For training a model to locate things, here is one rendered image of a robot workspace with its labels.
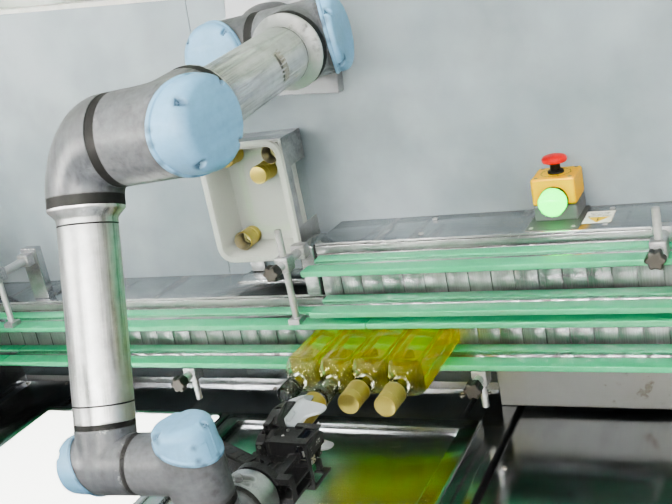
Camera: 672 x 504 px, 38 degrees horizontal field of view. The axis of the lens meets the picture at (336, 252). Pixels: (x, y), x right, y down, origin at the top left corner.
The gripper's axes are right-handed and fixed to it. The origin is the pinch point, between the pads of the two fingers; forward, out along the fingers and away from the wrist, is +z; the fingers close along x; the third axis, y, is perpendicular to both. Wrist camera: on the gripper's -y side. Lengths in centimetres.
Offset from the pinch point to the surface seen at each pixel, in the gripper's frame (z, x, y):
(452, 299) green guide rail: 27.8, 6.1, 14.9
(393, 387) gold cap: 5.6, 1.7, 12.0
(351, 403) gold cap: 2.7, 0.4, 6.3
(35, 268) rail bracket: 33, 12, -75
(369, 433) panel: 16.3, -12.7, 1.4
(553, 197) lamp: 34, 21, 32
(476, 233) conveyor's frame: 32.3, 15.7, 19.0
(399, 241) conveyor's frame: 31.5, 15.1, 5.8
